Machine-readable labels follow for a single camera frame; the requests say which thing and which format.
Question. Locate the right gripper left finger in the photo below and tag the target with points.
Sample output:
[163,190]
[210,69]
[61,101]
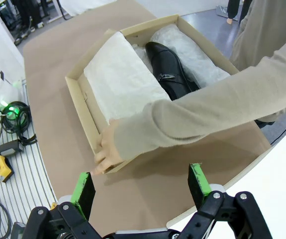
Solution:
[85,194]

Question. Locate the yellow emergency stop button box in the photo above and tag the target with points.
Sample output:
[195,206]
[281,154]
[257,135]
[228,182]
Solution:
[3,169]

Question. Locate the brown cardboard shoe box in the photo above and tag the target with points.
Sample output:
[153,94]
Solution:
[83,107]

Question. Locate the white tissue paper sheet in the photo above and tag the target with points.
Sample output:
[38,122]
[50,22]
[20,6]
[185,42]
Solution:
[118,74]

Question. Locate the person's left forearm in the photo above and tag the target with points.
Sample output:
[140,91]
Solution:
[195,112]

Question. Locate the person in beige sweater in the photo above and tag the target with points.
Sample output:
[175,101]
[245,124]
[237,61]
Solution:
[264,25]

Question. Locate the black leather buckle shoe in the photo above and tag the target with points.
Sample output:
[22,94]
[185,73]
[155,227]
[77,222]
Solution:
[167,64]

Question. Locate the bystander in black trousers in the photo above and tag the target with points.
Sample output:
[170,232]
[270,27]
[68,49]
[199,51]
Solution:
[28,10]

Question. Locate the person's left hand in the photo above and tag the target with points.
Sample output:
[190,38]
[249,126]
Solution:
[108,149]

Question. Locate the crinkled translucent wrapping paper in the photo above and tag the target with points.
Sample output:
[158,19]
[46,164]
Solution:
[195,54]

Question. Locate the grey slotted aluminium platform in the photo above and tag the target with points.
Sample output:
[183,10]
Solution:
[28,174]

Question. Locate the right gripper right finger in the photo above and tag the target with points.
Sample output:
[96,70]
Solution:
[197,184]

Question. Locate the grey handheld control device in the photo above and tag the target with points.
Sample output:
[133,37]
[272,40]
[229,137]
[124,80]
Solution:
[8,148]

